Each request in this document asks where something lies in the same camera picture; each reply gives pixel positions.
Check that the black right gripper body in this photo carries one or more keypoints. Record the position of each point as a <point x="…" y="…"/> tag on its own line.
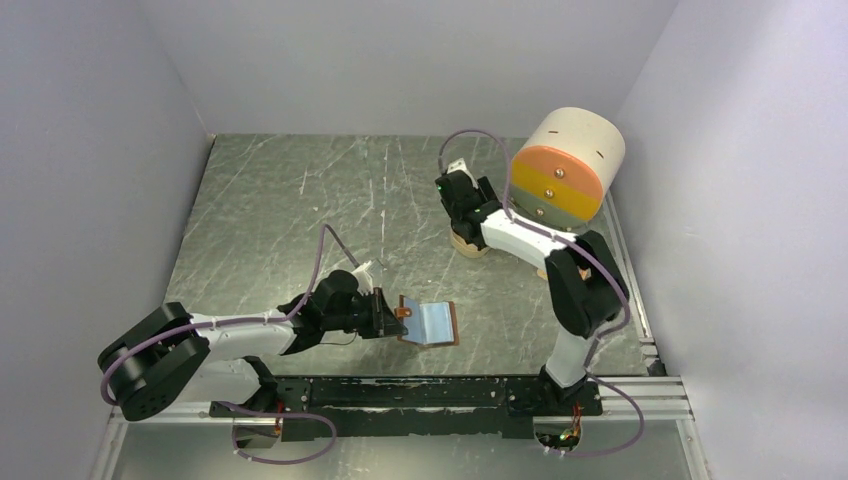
<point x="484" y="191"/>

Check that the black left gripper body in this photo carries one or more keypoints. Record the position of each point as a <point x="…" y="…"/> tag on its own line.
<point x="364" y="313"/>

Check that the beige plastic tray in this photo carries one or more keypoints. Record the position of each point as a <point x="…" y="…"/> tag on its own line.
<point x="473" y="248"/>

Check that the brown leather card holder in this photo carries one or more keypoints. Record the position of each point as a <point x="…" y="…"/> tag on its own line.
<point x="428" y="325"/>

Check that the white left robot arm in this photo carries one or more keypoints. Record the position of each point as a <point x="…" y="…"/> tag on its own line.
<point x="174" y="356"/>

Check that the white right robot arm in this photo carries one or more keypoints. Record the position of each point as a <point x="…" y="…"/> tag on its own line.
<point x="586" y="287"/>

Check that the round pastel drawer box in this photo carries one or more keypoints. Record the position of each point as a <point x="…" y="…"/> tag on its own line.
<point x="562" y="173"/>

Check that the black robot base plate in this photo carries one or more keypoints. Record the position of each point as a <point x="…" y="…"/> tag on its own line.
<point x="306" y="427"/>

